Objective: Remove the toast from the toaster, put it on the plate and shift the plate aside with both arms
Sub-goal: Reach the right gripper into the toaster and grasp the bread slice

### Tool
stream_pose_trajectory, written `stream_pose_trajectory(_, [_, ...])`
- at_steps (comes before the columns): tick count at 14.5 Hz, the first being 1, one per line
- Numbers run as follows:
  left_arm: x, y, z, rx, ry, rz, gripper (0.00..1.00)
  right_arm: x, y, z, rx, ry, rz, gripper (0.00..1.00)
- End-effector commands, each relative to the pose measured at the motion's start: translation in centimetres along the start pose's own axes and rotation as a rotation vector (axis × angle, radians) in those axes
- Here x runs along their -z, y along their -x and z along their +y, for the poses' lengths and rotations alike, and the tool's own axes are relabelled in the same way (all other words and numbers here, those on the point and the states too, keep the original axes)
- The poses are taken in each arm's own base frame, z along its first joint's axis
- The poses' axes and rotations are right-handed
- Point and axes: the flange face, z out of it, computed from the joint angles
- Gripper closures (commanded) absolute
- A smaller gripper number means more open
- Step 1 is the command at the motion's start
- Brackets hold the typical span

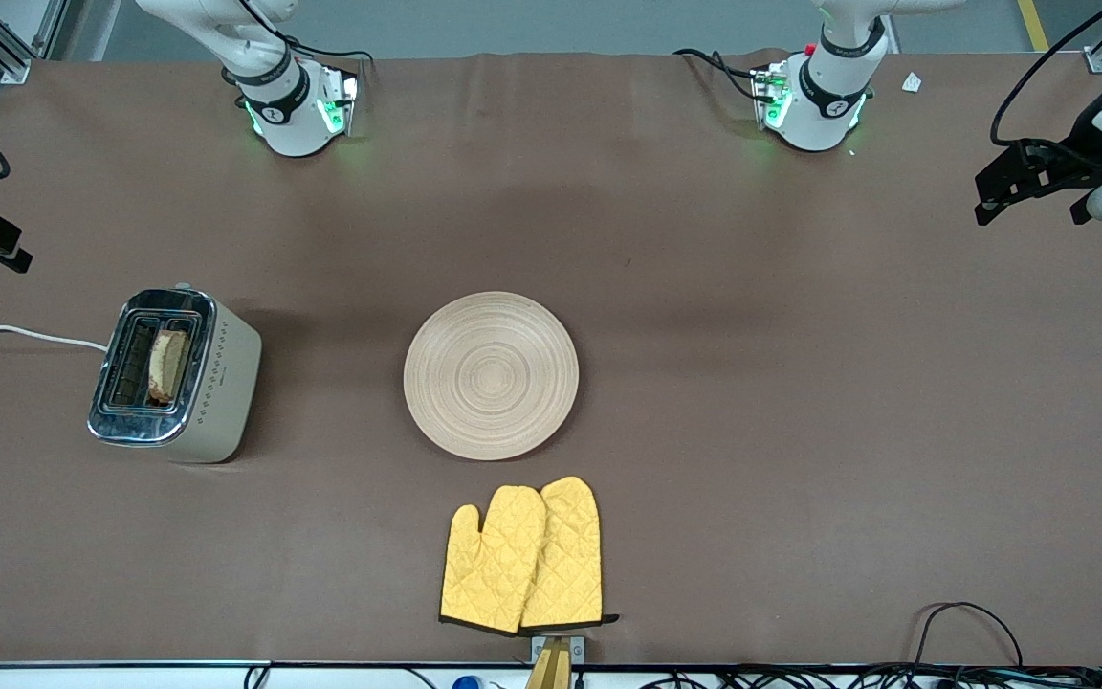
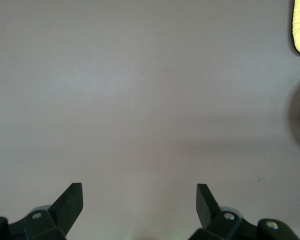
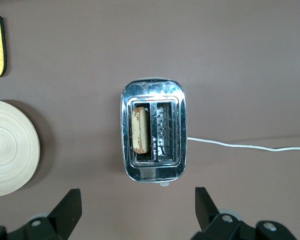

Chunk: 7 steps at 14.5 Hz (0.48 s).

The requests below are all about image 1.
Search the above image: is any slice of toast bread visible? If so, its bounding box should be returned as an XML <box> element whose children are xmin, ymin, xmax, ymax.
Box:
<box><xmin>147</xmin><ymin>330</ymin><xmax>192</xmax><ymax>405</ymax></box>

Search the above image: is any round wooden plate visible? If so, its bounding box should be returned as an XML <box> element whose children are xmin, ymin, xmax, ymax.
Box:
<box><xmin>403</xmin><ymin>291</ymin><xmax>581</xmax><ymax>462</ymax></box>

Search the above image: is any silver beige toaster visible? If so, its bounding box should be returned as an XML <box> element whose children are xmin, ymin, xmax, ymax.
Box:
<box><xmin>87</xmin><ymin>284</ymin><xmax>263</xmax><ymax>465</ymax></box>

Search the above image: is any brown table cover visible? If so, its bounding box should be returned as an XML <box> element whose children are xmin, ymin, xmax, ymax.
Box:
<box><xmin>0</xmin><ymin>50</ymin><xmax>1102</xmax><ymax>668</ymax></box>

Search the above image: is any yellow quilted oven mitt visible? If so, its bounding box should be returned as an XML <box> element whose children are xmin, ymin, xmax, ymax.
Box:
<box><xmin>518</xmin><ymin>476</ymin><xmax>620</xmax><ymax>630</ymax></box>
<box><xmin>439</xmin><ymin>485</ymin><xmax>548</xmax><ymax>635</ymax></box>

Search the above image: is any white toaster power cord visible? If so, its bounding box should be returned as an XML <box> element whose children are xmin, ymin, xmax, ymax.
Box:
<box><xmin>0</xmin><ymin>320</ymin><xmax>110</xmax><ymax>352</ymax></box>

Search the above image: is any black left base cable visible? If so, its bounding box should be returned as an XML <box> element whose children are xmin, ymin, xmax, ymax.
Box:
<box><xmin>672</xmin><ymin>47</ymin><xmax>765</xmax><ymax>102</ymax></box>

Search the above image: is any black base cable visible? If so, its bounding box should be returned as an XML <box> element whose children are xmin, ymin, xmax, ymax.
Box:
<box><xmin>672</xmin><ymin>47</ymin><xmax>765</xmax><ymax>102</ymax></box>
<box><xmin>269</xmin><ymin>33</ymin><xmax>376</xmax><ymax>66</ymax></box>

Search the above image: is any black right base cable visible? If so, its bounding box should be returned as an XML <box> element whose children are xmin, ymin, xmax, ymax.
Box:
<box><xmin>269</xmin><ymin>33</ymin><xmax>376</xmax><ymax>66</ymax></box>

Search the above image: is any black looped cable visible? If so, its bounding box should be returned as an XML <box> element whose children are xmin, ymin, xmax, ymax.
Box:
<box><xmin>913</xmin><ymin>601</ymin><xmax>1026</xmax><ymax>671</ymax></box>

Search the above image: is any tangled black cable bundle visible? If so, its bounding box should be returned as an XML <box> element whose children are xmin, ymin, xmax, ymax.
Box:
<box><xmin>642</xmin><ymin>664</ymin><xmax>1102</xmax><ymax>689</ymax></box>

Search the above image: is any small metal bracket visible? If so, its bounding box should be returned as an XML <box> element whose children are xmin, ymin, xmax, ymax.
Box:
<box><xmin>531</xmin><ymin>635</ymin><xmax>586</xmax><ymax>666</ymax></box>

